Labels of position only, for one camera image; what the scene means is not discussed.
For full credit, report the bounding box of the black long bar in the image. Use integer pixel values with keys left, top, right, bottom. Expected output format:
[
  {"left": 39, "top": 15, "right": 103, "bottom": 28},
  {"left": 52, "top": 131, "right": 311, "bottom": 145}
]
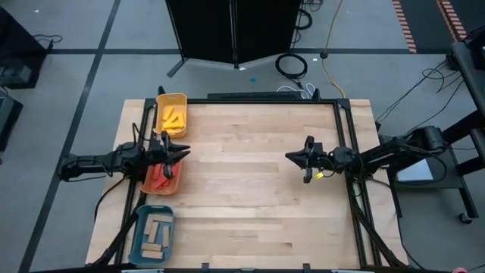
[{"left": 207, "top": 90, "right": 303, "bottom": 100}]

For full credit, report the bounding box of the black coiled cable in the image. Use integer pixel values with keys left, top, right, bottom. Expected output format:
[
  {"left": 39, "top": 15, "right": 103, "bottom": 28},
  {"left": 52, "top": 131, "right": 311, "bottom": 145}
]
[{"left": 274, "top": 52, "right": 308, "bottom": 80}]

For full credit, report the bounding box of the silver laptop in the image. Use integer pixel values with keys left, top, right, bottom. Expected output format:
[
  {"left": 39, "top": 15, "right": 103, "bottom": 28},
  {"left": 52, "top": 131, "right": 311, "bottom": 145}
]
[{"left": 396, "top": 158, "right": 434, "bottom": 183}]

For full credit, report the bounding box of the white cable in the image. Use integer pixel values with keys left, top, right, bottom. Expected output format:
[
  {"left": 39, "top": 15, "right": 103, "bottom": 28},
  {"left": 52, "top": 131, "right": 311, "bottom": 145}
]
[{"left": 275, "top": 82, "right": 316, "bottom": 100}]

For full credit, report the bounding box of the black equipment stand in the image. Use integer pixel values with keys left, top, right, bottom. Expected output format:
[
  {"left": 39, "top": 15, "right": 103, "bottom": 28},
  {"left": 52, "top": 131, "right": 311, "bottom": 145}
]
[{"left": 378, "top": 26, "right": 485, "bottom": 224}]

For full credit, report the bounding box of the orange plastic bin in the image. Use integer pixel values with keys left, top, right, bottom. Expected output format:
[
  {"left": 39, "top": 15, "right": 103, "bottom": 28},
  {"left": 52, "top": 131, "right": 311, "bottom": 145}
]
[{"left": 139, "top": 158, "right": 186, "bottom": 196}]

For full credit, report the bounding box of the yellow extension cable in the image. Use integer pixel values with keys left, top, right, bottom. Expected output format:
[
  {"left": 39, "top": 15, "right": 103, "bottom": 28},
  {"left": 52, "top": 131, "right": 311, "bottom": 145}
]
[{"left": 320, "top": 0, "right": 346, "bottom": 99}]

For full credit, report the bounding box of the black box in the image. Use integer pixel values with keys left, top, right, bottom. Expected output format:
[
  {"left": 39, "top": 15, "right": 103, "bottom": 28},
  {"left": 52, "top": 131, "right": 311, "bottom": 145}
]
[{"left": 0, "top": 94, "right": 23, "bottom": 152}]

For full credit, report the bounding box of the black metal table frame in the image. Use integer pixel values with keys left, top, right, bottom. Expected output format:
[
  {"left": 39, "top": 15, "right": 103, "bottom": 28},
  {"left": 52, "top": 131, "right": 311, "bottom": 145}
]
[{"left": 90, "top": 86, "right": 408, "bottom": 271}]

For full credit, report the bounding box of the teal plastic bin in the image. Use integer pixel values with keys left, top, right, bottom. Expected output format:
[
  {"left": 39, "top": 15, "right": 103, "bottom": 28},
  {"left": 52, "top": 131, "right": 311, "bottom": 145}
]
[{"left": 127, "top": 204, "right": 176, "bottom": 265}]

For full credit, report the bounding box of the black desk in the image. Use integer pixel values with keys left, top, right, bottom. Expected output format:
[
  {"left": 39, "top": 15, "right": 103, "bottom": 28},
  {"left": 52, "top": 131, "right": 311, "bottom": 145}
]
[{"left": 0, "top": 7, "right": 49, "bottom": 90}]

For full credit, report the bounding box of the black folding partition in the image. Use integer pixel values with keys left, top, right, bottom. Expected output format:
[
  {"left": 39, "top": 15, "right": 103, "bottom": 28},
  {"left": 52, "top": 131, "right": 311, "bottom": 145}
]
[{"left": 164, "top": 0, "right": 304, "bottom": 79}]

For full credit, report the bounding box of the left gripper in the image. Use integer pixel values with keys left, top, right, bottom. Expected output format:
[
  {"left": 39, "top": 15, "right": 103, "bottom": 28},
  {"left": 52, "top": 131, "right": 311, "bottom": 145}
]
[{"left": 145, "top": 131, "right": 192, "bottom": 180}]

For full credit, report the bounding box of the yellow plastic bin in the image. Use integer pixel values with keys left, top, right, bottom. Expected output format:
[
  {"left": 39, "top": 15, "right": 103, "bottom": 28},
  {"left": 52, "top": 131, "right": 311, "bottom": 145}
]
[{"left": 152, "top": 93, "right": 189, "bottom": 140}]

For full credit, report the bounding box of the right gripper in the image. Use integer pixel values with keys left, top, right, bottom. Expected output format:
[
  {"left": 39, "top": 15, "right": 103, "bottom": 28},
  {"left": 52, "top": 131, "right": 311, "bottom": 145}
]
[{"left": 285, "top": 135, "right": 335, "bottom": 184}]

